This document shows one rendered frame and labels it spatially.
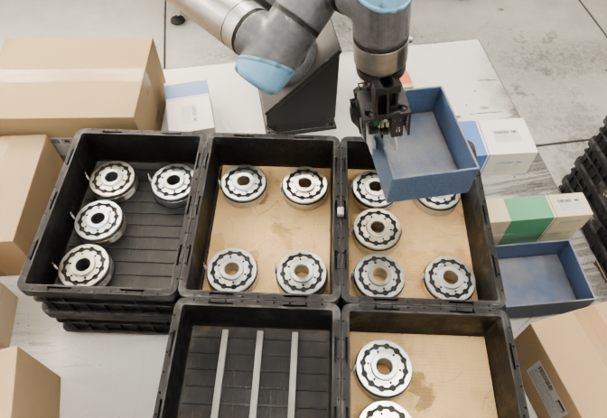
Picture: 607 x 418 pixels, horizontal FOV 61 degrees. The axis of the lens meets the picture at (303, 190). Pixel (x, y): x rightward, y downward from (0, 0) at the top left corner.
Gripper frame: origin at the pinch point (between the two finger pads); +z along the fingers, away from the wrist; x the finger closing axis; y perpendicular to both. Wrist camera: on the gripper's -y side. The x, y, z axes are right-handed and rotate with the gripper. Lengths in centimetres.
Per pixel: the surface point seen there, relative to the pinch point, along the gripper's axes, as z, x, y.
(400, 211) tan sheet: 29.7, 5.8, -2.3
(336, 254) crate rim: 19.0, -10.3, 11.1
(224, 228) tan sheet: 25.0, -33.6, -2.6
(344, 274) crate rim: 17.7, -9.5, 16.3
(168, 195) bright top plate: 21, -45, -11
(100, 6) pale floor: 99, -118, -212
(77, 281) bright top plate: 19, -62, 8
